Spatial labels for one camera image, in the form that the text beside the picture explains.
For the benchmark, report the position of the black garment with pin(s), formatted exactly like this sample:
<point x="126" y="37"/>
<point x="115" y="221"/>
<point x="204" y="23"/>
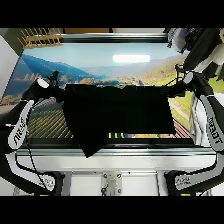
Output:
<point x="120" y="113"/>

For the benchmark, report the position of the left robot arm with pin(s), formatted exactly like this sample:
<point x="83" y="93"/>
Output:
<point x="20" y="128"/>

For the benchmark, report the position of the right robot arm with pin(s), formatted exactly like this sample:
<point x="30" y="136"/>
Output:
<point x="213" y="125"/>

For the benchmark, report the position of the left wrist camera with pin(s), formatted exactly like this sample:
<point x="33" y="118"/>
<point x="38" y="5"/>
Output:
<point x="54" y="78"/>

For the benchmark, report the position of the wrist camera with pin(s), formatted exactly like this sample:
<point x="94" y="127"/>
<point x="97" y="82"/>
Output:
<point x="54" y="78"/>
<point x="179" y="71"/>

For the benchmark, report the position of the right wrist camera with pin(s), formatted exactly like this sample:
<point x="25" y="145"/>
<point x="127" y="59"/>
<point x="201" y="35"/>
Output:
<point x="179" y="71"/>

